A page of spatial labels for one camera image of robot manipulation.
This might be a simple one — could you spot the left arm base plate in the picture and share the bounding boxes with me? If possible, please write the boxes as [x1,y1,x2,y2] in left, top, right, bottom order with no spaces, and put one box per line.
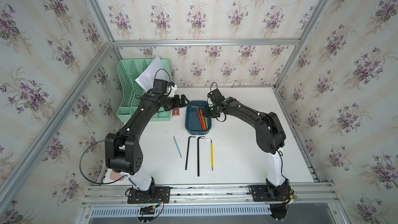
[125,186,171,204]

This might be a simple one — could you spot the teal plastic storage box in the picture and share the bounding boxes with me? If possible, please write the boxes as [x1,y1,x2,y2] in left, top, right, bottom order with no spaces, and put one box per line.
[185,101,211,135]

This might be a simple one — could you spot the pink object beside table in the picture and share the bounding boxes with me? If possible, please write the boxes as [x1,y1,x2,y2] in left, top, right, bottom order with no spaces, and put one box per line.
[109,171,124,181]

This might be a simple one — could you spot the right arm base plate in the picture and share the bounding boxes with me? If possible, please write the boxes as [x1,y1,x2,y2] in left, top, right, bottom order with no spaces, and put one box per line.
[249,183,294,203]

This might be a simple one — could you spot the aluminium front rail frame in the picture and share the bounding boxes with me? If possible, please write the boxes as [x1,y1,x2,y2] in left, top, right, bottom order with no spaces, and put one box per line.
[74,183,350,224]

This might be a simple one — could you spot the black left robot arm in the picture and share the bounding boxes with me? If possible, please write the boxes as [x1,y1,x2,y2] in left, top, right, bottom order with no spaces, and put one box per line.
[105,92,190,195]

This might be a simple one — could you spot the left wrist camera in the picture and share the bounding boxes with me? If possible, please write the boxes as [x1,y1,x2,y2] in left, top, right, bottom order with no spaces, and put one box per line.
[151,79,177,97]

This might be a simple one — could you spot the red hex key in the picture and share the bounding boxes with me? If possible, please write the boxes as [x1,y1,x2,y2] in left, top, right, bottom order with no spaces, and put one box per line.
[191,106,206,132]

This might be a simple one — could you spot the orange hex key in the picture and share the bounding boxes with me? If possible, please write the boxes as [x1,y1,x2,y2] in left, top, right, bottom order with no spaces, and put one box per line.
[195,106,207,131]

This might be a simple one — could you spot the green mesh file organizer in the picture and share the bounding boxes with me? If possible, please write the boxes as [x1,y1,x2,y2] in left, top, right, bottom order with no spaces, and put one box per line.
[117,59,172,123]

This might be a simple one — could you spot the white ventilation grille strip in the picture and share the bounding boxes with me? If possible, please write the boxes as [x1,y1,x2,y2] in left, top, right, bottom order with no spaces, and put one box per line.
[91,204,271,218]

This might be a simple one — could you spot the white paper sheets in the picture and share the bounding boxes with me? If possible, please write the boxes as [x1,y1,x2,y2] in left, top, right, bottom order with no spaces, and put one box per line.
[135,56,171,91]

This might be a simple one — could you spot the yellow hex key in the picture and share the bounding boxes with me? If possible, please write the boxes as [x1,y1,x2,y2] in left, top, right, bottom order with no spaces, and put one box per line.
[206,139,214,171]

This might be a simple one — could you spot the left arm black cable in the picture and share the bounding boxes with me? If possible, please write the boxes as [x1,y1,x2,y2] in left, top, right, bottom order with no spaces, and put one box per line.
[78,136,125,186]

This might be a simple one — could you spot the blue hex key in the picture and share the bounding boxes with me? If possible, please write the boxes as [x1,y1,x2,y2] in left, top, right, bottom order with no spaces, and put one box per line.
[173,135,182,158]

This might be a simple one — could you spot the long black hex key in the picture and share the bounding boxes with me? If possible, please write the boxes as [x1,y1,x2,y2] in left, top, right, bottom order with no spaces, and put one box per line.
[197,136,206,177]

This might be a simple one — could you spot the thin black hex key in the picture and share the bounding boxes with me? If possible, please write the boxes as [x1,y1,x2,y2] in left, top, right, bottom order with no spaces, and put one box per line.
[184,135,196,170]

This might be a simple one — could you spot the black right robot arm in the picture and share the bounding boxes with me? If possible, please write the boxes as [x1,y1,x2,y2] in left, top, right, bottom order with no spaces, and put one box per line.
[204,93,290,200]

